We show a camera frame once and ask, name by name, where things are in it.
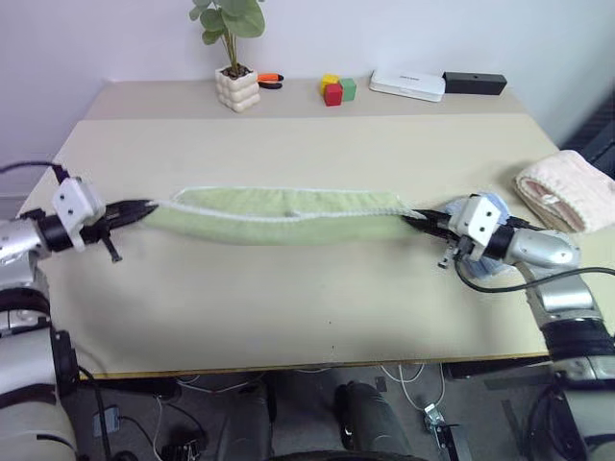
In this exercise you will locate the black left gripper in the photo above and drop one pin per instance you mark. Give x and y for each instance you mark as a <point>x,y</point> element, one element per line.
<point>96,230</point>

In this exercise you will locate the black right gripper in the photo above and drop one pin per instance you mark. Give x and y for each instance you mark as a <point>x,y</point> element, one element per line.
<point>454,230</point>

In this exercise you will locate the light green towel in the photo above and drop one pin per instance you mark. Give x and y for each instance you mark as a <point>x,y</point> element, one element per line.
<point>288,230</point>

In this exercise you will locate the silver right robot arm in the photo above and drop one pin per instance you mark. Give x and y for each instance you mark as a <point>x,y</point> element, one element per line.
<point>543,249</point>

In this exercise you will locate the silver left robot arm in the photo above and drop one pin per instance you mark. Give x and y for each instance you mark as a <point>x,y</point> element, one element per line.
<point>19,240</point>

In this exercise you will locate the light blue towel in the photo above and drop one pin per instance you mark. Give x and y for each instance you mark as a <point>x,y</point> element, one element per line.
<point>490,271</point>

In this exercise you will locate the folded pink towel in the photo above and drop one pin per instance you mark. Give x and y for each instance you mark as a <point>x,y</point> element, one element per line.
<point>572,192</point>

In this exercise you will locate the flat white box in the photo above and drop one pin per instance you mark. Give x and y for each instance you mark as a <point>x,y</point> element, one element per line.
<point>406,85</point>

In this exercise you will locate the beige table mat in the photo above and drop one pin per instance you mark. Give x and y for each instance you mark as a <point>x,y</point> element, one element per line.
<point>307,298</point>

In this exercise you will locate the long black box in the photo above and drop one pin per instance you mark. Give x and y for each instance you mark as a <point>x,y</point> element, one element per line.
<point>475,83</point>

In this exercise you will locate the green cube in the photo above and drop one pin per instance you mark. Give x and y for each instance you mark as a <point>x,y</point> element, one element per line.
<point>349,89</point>

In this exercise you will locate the green plant in white pot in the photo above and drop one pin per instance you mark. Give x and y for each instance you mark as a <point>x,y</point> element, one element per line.
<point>235,91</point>

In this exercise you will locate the red cube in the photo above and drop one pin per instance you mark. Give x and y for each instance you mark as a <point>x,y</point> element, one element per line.
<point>332,95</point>

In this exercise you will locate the yellow cube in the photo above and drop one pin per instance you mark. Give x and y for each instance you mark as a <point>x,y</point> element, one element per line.
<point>329,79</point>

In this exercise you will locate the dark ribbed chair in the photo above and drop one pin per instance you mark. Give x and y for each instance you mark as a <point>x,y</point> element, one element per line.
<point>593,134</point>

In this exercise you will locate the metal clamp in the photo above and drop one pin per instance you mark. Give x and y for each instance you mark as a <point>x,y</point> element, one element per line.
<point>435,415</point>

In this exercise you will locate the orange and black pliers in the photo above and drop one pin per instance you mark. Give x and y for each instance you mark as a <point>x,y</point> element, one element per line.
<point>269,78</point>

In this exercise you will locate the black rounded shape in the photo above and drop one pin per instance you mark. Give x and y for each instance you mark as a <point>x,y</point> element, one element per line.
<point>370,422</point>

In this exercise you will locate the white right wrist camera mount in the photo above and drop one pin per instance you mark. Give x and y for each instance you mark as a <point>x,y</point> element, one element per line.
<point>480,218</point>

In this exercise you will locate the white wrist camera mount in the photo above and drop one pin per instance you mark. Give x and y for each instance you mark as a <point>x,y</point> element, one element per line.
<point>72,201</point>
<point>480,218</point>

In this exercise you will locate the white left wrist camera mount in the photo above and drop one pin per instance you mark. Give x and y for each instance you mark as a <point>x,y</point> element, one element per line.
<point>72,201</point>

